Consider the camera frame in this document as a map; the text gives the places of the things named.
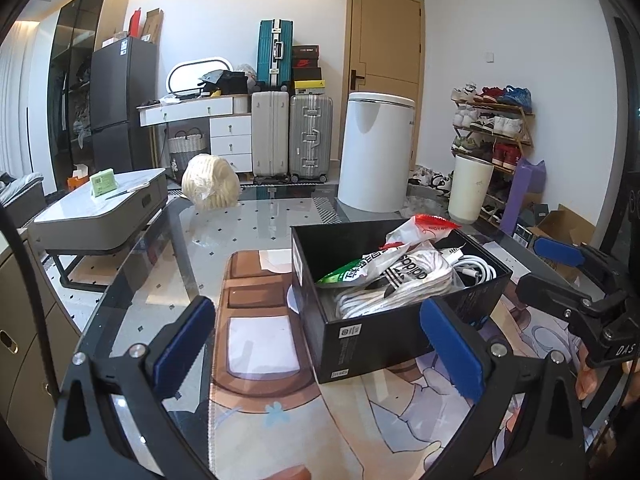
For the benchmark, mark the teal suitcase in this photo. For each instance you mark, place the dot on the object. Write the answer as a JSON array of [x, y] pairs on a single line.
[[275, 55]]

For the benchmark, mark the woven basket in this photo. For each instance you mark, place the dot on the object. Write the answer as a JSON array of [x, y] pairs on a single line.
[[183, 146]]

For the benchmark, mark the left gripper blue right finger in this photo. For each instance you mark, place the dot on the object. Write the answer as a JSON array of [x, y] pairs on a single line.
[[547, 439]]

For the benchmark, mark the white cylindrical appliance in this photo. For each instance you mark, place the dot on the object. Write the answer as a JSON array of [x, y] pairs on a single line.
[[376, 151]]

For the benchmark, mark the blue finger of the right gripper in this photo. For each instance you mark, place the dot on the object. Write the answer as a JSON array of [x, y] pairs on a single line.
[[565, 252], [561, 301]]

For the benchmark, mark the cream cylindrical bin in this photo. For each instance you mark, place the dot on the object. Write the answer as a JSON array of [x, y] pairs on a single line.
[[469, 186]]

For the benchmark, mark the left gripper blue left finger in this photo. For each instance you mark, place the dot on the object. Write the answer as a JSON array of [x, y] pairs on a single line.
[[87, 440]]

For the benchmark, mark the open cardboard box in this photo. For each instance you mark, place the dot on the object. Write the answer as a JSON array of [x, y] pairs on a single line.
[[563, 225]]

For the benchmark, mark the silver suitcase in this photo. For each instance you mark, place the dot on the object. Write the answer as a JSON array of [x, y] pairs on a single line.
[[310, 135]]

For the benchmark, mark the shoe rack with shoes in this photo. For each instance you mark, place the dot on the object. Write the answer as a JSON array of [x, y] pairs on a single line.
[[491, 124]]

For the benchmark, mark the red white snack packet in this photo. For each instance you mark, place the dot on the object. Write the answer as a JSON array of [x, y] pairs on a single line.
[[420, 228]]

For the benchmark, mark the beige wig head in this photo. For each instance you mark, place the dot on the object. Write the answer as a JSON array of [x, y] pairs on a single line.
[[210, 183]]

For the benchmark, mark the green white medicine packet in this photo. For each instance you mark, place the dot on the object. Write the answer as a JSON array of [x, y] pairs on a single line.
[[366, 269]]

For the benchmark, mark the purple paper bag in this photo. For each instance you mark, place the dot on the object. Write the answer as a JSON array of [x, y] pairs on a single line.
[[528, 178]]

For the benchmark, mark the white dressing desk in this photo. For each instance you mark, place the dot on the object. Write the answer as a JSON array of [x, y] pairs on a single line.
[[224, 119]]

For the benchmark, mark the person's right hand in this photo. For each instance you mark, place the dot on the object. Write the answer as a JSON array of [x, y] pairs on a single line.
[[587, 383]]

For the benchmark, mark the dark glass wardrobe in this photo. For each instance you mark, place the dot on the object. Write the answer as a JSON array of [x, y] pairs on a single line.
[[81, 29]]

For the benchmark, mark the black refrigerator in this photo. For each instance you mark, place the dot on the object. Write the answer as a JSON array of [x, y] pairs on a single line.
[[123, 77]]

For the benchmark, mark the beige suitcase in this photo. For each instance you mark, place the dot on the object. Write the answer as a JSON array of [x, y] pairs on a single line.
[[269, 132]]

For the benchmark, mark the wooden door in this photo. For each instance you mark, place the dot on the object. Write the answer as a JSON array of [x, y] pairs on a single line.
[[385, 52]]

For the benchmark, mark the bagged white adidas socks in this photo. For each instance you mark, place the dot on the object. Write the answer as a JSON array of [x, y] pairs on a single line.
[[421, 273]]

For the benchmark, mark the oval desk mirror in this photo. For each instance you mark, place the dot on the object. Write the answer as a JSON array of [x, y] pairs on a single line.
[[188, 77]]

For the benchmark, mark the stacked shoe boxes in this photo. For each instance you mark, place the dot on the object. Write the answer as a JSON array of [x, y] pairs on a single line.
[[307, 73]]

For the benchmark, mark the green tissue box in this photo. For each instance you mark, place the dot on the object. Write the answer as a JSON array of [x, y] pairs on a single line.
[[103, 182]]

